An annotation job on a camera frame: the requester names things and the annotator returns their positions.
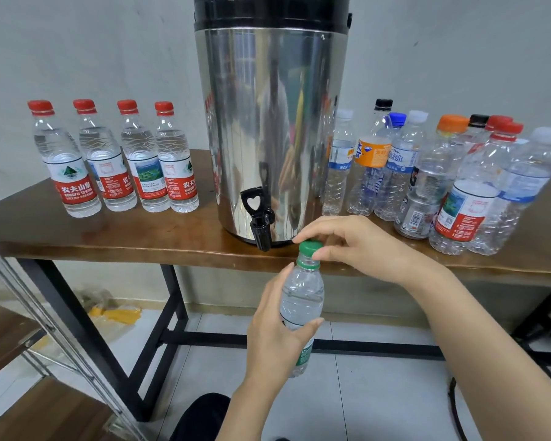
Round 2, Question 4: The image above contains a person's left hand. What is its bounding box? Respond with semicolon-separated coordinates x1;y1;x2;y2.
245;262;325;391

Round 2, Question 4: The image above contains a person's right hand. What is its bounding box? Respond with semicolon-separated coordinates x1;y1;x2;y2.
292;216;442;290

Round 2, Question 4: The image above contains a green label plastic water bottle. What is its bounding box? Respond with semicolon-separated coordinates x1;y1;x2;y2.
279;257;326;377

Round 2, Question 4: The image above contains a green bottle cap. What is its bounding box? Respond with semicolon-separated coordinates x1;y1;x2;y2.
298;240;324;260

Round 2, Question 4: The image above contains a cluster of plastic bottles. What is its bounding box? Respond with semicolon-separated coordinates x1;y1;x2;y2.
323;98;551;256

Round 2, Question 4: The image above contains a stainless steel water dispenser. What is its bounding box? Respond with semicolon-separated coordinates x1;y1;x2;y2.
193;0;353;252

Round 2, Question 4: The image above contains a green red label plastic bottle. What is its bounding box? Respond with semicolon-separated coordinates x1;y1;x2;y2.
116;99;171;214

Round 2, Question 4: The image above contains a wooden metal shelf rack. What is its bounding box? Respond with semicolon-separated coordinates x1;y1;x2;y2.
0;236;148;441

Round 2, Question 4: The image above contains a person's right forearm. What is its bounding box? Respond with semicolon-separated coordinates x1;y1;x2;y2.
408;257;551;441

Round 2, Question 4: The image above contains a person's black trouser leg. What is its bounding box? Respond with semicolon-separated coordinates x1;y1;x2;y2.
170;392;231;441

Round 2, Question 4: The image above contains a yellow debris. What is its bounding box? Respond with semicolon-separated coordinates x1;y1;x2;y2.
87;306;143;327

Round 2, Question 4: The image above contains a black metal table frame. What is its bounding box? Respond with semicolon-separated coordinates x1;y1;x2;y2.
13;260;551;423

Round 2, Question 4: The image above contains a wooden stool with black frame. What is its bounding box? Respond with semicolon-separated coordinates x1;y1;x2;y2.
514;289;551;373

